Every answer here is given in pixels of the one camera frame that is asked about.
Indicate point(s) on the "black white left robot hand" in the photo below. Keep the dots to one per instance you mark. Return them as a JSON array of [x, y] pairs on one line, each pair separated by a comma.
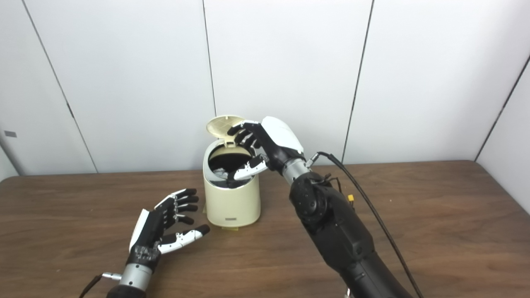
[[147, 227]]

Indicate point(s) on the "round cream bin lid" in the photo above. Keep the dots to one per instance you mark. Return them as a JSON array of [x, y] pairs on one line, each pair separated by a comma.
[[219, 125]]

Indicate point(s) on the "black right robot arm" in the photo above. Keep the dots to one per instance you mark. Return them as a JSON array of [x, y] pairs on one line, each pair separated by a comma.
[[335, 223]]

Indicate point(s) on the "yellow tape strip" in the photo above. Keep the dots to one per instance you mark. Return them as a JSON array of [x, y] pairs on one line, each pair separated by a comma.
[[230, 228]]

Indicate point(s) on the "cream-colored bin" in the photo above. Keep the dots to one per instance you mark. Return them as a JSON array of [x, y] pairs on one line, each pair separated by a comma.
[[232, 203]]

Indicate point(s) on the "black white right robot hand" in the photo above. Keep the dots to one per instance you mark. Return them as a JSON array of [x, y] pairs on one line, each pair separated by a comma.
[[279, 138]]

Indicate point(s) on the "small grey wall label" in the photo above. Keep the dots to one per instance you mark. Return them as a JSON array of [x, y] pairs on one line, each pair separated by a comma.
[[10, 134]]

